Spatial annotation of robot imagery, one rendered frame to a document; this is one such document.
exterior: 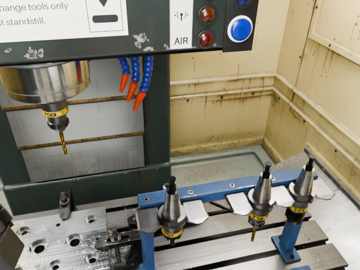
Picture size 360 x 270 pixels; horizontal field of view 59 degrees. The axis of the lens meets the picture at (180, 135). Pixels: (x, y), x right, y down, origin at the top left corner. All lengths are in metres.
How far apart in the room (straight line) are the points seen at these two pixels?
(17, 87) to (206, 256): 0.74
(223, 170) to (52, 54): 1.52
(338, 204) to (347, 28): 0.68
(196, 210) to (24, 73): 0.46
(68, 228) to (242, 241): 0.55
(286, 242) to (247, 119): 0.97
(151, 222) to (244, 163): 1.26
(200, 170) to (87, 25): 1.50
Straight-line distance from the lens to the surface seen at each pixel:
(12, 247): 0.26
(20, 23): 0.44
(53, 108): 0.68
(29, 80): 0.60
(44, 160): 1.34
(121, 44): 0.44
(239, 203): 0.80
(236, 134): 1.94
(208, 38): 0.45
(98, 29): 0.43
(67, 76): 0.60
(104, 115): 1.21
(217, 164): 1.90
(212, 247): 1.10
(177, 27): 0.44
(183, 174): 1.82
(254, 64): 1.75
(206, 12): 0.44
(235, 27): 0.46
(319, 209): 1.45
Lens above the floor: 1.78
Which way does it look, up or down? 34 degrees down
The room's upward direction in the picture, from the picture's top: 1 degrees clockwise
